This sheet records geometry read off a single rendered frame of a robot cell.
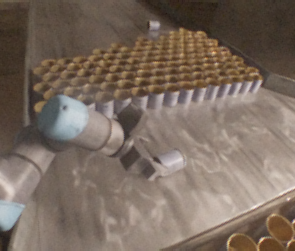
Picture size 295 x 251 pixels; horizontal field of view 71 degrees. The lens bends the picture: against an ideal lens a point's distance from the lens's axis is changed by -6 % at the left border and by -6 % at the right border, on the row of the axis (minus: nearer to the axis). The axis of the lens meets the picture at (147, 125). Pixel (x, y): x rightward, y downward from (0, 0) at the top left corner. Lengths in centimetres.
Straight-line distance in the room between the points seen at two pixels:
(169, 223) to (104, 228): 17
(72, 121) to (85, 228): 33
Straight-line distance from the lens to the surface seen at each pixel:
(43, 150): 43
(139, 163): 47
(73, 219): 63
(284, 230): 67
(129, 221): 62
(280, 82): 134
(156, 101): 89
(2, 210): 38
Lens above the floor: 164
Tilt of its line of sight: 43 degrees down
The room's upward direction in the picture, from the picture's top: 9 degrees clockwise
